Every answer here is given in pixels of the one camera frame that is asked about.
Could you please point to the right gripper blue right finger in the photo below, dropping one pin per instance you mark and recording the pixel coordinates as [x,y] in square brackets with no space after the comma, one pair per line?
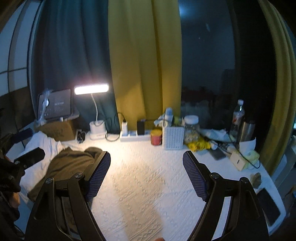
[198,174]

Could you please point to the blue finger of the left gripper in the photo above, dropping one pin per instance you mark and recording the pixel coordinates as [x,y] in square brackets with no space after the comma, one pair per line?
[30,158]
[23,135]

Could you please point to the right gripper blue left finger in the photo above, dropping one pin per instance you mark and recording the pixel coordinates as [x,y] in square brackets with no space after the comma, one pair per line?
[96,174]

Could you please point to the brown t-shirt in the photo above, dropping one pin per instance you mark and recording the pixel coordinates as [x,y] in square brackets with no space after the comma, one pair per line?
[67,163]

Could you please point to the person left hand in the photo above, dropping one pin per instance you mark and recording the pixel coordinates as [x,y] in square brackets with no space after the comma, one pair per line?
[15,200]

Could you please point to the white cloth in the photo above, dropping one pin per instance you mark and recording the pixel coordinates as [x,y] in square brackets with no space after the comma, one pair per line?
[35,173]

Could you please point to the smartphone on table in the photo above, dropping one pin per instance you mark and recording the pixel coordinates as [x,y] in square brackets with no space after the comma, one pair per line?
[217,154]

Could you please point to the yellow snack bag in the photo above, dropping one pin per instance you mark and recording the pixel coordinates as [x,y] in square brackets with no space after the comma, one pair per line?
[199,145]

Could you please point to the cardboard box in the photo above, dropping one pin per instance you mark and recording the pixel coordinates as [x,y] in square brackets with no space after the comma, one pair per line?
[59,130]

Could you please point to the tissue box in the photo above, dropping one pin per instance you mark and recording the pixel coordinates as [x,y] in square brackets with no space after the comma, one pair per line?
[245,156]

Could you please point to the glass jar white lid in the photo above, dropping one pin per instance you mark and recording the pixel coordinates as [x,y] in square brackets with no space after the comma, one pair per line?
[192,128]

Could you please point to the white desk lamp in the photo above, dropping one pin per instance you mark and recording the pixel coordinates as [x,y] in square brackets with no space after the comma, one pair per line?
[97,126]

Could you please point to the white perforated basket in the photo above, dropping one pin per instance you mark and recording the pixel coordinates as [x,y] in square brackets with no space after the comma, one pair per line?
[173,137]

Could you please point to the small toad figurine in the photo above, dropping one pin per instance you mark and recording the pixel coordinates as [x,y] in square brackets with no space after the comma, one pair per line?
[255,180]

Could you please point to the red gold tin can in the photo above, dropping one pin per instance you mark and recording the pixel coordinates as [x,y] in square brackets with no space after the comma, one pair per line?
[156,137]

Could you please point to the white charger plug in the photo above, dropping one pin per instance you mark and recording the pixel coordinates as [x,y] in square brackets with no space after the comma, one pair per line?
[124,126]

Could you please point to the white power strip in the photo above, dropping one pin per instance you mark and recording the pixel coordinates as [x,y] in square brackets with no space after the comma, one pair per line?
[134,137]

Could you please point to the steel thermos cup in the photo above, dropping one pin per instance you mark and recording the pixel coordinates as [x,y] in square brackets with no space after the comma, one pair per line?
[246,131]

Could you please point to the black power adapter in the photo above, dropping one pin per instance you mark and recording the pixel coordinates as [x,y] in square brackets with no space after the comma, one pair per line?
[141,127]

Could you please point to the plastic water bottle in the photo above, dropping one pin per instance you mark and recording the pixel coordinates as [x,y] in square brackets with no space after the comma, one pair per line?
[238,114]

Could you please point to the black phone in case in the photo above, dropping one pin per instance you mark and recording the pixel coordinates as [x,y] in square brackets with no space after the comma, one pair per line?
[269,207]

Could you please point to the right yellow curtain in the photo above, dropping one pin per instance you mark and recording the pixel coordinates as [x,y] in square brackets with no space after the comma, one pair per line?
[284,108]

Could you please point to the yellow curtain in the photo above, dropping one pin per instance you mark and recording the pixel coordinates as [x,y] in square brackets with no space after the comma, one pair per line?
[145,46]
[284,108]

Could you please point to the teal curtain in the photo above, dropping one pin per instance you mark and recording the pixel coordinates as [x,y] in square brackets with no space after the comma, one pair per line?
[70,47]

